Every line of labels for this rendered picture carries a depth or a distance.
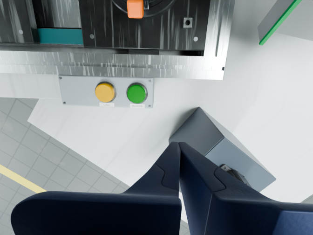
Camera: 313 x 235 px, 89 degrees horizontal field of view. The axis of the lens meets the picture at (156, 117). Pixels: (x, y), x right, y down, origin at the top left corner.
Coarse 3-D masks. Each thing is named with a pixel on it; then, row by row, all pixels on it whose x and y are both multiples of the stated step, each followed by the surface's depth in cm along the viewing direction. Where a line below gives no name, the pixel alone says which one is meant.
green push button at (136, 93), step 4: (136, 84) 34; (132, 88) 34; (136, 88) 34; (140, 88) 34; (128, 92) 34; (132, 92) 34; (136, 92) 34; (140, 92) 34; (144, 92) 34; (128, 96) 34; (132, 96) 34; (136, 96) 34; (140, 96) 34; (144, 96) 34; (132, 100) 35; (136, 100) 34; (140, 100) 34
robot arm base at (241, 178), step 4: (224, 164) 29; (224, 168) 29; (228, 168) 29; (228, 172) 29; (232, 172) 28; (236, 172) 28; (236, 176) 27; (240, 176) 27; (244, 176) 28; (240, 180) 26; (244, 180) 26; (248, 184) 26
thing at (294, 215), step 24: (192, 168) 6; (216, 168) 6; (192, 192) 6; (216, 192) 5; (240, 192) 5; (192, 216) 7; (216, 216) 4; (240, 216) 3; (264, 216) 3; (288, 216) 2; (312, 216) 2
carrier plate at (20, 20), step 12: (0, 0) 29; (12, 0) 29; (24, 0) 29; (0, 12) 30; (12, 12) 30; (24, 12) 30; (0, 24) 31; (12, 24) 31; (24, 24) 31; (0, 36) 31; (12, 36) 31; (24, 36) 31; (36, 36) 32
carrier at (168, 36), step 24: (96, 0) 29; (120, 0) 27; (168, 0) 27; (192, 0) 28; (96, 24) 30; (120, 24) 30; (144, 24) 30; (168, 24) 30; (192, 24) 30; (120, 48) 32; (144, 48) 31; (168, 48) 31; (192, 48) 31
